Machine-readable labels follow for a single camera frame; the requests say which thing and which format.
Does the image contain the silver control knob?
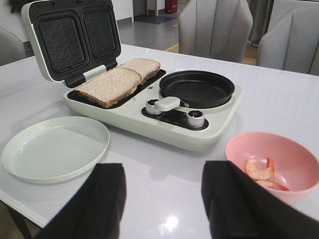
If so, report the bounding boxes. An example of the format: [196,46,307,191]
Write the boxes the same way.
[145,99,161,116]
[186,110,205,128]

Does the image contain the black round frying pan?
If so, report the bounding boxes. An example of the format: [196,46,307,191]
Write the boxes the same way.
[159,70,235,109]

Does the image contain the grey chair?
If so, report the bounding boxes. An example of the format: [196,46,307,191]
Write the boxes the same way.
[256,5,319,76]
[178,0,253,63]

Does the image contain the left silver control knob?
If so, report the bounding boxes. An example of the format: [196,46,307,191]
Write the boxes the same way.
[145,99,161,116]

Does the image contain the cooked shrimp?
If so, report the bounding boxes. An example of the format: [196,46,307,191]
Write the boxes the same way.
[256,180,289,191]
[245,157,275,181]

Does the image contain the pink bowl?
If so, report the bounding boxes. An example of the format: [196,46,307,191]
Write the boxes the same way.
[225,132,319,204]

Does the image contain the bread slice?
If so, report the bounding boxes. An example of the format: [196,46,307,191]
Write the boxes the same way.
[120,58,161,84]
[74,67,142,108]

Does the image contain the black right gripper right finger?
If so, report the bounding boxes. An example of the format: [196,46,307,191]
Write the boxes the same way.
[201,161,319,239]

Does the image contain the green breakfast maker lid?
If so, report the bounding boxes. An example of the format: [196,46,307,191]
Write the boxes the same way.
[21,0,121,88]

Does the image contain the light green plate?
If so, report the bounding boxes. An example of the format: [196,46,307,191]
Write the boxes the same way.
[2,117,110,184]

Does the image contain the red trash bin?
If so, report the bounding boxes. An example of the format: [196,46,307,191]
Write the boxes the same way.
[164,0,178,14]

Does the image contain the green breakfast maker base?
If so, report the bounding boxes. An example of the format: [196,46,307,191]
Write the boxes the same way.
[64,70,242,151]

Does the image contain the left grey chair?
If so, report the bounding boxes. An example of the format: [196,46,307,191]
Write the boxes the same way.
[178,0,253,63]

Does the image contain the right grey chair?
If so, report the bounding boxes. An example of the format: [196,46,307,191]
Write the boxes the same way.
[256,5,319,76]

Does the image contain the right silver control knob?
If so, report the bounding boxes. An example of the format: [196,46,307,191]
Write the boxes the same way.
[186,110,205,128]

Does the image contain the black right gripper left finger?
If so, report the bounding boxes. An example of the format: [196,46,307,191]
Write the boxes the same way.
[36,163,127,239]

